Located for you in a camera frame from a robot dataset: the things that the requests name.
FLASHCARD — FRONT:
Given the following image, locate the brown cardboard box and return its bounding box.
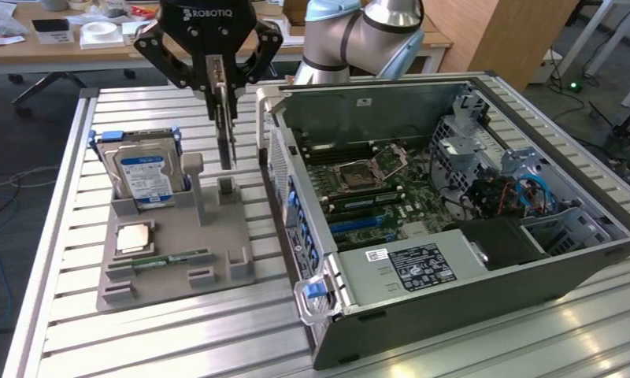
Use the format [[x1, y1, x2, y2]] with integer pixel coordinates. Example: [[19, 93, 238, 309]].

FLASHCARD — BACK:
[[281, 0, 310, 28]]

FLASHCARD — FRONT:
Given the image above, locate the grey floor cable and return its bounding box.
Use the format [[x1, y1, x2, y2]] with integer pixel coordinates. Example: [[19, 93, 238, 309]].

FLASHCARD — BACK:
[[0, 165, 59, 190]]

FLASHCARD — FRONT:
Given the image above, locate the metal disk bay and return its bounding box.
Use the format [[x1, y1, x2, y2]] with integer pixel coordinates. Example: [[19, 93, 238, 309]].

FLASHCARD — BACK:
[[429, 92, 508, 186], [518, 205, 612, 258]]

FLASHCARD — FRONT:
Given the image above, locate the grey power supply unit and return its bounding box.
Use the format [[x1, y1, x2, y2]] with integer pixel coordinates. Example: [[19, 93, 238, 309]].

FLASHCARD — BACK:
[[337, 229, 490, 309]]

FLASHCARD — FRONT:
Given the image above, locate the wooden office desk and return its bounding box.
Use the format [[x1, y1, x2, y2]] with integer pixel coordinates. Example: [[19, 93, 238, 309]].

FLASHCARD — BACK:
[[165, 23, 455, 86], [0, 0, 167, 76]]

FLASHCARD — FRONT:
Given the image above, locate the flat white box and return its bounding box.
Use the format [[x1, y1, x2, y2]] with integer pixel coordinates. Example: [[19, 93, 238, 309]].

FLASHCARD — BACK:
[[77, 29, 126, 51]]

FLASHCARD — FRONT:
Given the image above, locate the blue disk wire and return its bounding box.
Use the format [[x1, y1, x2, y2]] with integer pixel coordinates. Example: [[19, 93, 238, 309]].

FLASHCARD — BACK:
[[514, 172, 558, 218]]

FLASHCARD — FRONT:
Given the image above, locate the CPU socket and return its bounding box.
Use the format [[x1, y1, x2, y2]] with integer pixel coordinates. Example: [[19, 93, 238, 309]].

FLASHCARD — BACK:
[[330, 158, 383, 191]]

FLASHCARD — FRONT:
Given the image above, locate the grey plastic parts rack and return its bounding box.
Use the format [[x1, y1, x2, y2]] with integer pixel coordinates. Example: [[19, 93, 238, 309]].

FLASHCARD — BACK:
[[94, 153, 257, 314]]

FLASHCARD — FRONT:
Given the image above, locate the white table frame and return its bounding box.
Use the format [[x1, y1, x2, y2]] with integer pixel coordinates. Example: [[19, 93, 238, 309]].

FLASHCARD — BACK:
[[552, 0, 630, 107]]

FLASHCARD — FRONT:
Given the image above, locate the white tape roll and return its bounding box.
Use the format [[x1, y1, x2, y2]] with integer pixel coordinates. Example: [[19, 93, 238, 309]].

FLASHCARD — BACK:
[[82, 22, 117, 37]]

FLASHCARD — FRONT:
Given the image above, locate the green motherboard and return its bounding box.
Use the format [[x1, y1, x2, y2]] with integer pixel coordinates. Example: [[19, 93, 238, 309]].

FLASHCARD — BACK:
[[293, 132, 461, 253]]

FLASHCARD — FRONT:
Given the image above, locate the green RAM stick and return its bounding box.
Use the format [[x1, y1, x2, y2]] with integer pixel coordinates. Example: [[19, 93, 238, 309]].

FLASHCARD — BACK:
[[327, 191, 403, 210], [129, 247, 211, 269]]

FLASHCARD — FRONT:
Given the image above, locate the black office chair base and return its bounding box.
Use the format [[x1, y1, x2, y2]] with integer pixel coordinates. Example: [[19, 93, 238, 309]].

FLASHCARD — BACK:
[[7, 69, 138, 116]]

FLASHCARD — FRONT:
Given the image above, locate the Nvidia graphics card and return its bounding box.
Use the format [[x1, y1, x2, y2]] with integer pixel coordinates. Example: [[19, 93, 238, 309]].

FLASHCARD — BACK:
[[205, 54, 241, 172]]

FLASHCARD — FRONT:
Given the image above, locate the clear plastic bag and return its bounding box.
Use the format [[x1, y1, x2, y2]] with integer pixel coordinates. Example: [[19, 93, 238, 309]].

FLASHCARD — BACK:
[[0, 1, 31, 37]]

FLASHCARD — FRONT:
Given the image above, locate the red disk wire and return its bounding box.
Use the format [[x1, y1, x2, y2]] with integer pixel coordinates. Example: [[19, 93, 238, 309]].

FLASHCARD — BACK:
[[503, 181, 536, 216]]

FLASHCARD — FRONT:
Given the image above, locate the open grey PC case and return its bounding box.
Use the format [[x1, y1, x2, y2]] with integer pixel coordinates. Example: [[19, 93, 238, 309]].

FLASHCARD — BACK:
[[255, 76, 630, 371]]

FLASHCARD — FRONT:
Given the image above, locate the small white box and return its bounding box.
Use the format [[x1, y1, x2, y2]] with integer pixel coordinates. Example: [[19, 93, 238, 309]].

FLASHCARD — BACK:
[[121, 20, 155, 46]]

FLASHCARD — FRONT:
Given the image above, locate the hard disk in blue carrier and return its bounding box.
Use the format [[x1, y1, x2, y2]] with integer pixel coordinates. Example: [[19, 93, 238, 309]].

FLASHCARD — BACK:
[[87, 124, 185, 210]]

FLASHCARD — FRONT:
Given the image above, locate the black and white box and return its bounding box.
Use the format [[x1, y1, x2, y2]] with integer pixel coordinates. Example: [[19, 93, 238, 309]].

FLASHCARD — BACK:
[[30, 18, 77, 46]]

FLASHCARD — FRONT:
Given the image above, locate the blue case latch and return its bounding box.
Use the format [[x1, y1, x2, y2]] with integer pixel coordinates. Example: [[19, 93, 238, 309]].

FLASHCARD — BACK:
[[302, 281, 322, 305]]

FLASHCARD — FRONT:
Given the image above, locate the metal socket cover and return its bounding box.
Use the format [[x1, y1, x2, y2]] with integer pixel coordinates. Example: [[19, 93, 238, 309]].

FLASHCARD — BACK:
[[369, 140, 418, 179]]

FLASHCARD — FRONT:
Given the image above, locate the wooden cabinet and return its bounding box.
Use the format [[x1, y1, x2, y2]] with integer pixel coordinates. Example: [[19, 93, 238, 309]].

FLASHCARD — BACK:
[[419, 0, 579, 92]]

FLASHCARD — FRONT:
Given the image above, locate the white paper stack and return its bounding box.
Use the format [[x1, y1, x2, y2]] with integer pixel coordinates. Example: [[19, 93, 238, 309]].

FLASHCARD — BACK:
[[279, 24, 306, 46]]

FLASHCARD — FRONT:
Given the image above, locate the silver CPU chip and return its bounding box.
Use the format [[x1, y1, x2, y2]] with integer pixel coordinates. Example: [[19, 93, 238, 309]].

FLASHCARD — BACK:
[[114, 224, 154, 254]]

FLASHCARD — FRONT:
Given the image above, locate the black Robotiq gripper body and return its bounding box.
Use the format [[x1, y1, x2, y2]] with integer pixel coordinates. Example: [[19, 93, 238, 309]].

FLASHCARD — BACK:
[[159, 0, 257, 61]]

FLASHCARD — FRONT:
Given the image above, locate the blue PCIe expansion slot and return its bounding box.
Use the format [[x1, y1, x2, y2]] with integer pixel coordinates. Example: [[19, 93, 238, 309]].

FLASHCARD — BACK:
[[329, 212, 389, 234]]

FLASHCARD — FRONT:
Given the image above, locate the silver chipset heatsink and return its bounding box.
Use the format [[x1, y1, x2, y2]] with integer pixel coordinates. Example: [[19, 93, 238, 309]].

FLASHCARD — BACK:
[[399, 221, 433, 238]]

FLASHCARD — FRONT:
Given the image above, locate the white electrical box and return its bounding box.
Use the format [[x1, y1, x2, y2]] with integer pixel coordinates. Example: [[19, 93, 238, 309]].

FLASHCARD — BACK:
[[536, 47, 563, 87]]

